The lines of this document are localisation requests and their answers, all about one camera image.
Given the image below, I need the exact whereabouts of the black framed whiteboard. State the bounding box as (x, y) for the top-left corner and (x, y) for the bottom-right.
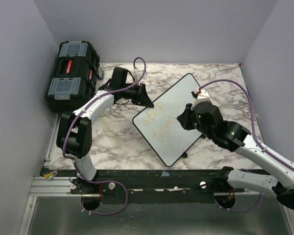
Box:
(132, 73), (201, 167)

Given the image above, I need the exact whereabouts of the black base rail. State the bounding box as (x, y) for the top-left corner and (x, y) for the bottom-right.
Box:
(40, 167), (268, 204)

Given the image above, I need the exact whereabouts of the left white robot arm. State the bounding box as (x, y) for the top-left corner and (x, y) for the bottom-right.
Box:
(56, 67), (154, 193)

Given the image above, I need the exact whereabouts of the aluminium extrusion frame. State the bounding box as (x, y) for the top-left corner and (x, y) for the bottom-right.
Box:
(17, 115), (79, 235)

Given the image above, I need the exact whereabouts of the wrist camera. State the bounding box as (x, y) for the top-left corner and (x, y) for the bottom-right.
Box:
(191, 88), (210, 110)
(132, 68), (147, 84)

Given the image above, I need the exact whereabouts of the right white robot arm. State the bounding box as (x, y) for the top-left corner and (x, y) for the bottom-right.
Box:
(177, 101), (294, 210)

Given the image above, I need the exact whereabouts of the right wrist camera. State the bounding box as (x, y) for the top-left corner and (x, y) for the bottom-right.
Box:
(191, 88), (210, 110)

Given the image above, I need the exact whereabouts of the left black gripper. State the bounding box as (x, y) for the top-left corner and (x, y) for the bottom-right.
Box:
(121, 83), (154, 108)

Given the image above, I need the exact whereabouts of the black plastic toolbox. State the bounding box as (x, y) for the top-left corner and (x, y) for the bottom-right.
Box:
(45, 41), (104, 116)

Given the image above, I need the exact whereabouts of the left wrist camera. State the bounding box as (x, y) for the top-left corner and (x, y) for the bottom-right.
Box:
(132, 68), (147, 84)

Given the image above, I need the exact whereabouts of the blue tape piece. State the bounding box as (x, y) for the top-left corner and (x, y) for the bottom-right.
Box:
(161, 171), (170, 177)

